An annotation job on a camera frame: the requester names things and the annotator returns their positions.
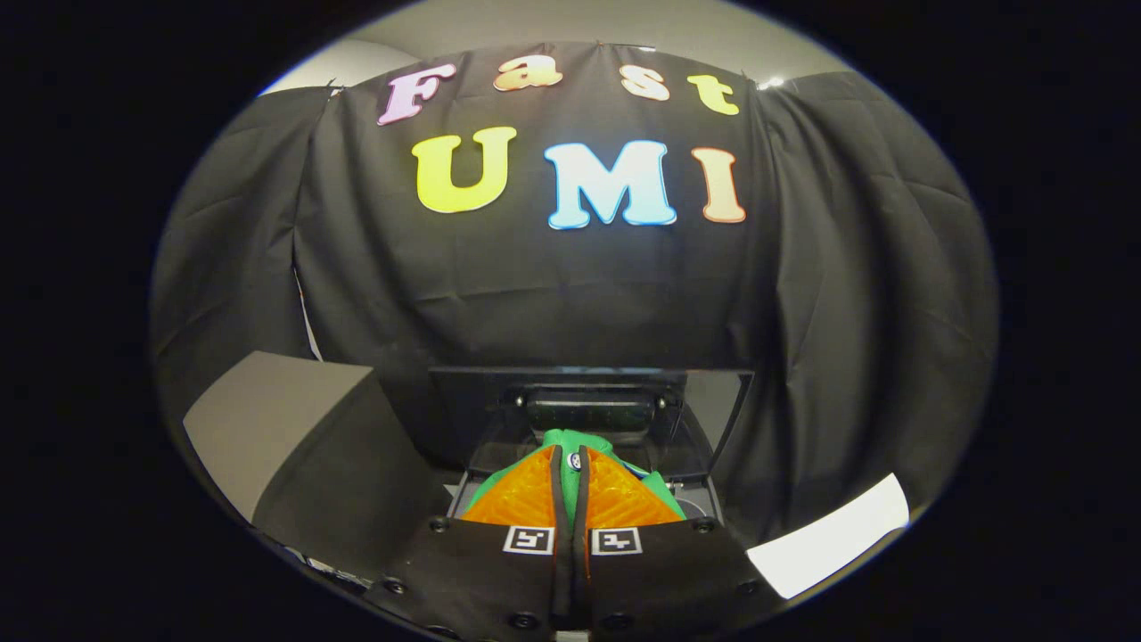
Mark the grey cabinet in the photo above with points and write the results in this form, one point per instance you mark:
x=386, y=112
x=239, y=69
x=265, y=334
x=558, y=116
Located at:
x=294, y=437

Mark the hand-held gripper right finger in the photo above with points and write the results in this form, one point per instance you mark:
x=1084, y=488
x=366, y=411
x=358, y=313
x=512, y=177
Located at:
x=669, y=571

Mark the green polo shirt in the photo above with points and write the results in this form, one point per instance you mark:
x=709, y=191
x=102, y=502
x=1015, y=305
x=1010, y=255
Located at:
x=570, y=441

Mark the black backdrop cloth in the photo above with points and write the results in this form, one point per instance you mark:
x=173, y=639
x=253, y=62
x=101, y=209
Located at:
x=535, y=294

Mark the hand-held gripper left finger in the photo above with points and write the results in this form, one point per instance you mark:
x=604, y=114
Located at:
x=481, y=571

